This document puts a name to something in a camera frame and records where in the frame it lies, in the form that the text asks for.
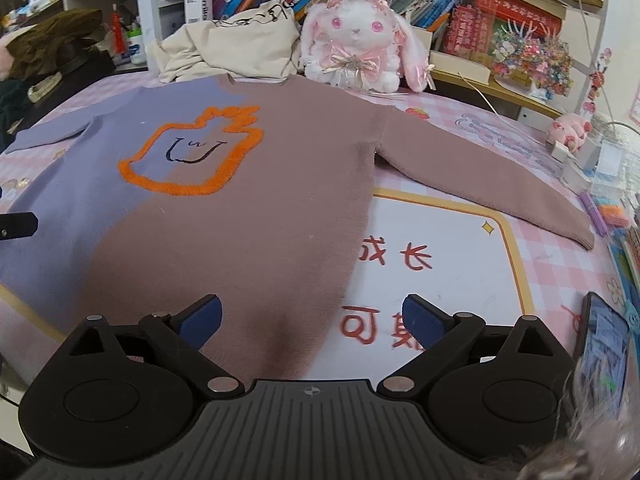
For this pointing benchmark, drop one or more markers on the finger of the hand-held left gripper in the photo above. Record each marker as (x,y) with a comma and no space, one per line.
(17,226)

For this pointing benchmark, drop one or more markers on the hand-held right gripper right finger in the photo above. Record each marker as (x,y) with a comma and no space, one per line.
(422,317)

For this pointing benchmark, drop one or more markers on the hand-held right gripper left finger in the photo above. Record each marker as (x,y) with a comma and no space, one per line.
(202,320)

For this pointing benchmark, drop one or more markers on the purple and mauve sweater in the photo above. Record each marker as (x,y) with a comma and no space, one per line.
(250,210)

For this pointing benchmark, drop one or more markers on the pink checked printed blanket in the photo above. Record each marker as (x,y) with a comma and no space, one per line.
(450,270)

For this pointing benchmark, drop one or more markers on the smartphone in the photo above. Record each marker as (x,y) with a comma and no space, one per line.
(602,355)

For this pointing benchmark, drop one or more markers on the purple pens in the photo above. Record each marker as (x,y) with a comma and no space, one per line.
(594,215)

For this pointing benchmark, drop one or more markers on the grey furry sleeve cuff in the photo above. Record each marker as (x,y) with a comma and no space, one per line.
(585,440)

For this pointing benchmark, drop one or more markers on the white plastic bottle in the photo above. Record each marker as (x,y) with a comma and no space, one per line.
(137,49)

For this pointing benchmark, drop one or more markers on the white charger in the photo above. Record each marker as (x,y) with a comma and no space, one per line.
(561,150)

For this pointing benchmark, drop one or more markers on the red tassel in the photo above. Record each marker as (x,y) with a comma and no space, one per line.
(118,30)

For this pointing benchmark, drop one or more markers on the small pink plush toy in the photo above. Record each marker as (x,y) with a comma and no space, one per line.
(570,130)

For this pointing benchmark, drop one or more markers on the white flat box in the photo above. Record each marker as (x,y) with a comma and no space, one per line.
(460,67)

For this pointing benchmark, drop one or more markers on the cream tote bag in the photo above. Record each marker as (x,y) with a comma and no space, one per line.
(235,45)

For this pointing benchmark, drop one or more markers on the colourful bead ornament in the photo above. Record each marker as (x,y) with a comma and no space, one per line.
(537,60)

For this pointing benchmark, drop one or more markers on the white printed box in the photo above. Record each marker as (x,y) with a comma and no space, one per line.
(196,4)

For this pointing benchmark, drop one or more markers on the pink and white bunny plush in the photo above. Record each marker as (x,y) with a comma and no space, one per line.
(357,40)

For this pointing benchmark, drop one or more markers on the red gift boxes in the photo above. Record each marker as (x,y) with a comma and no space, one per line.
(495,15)

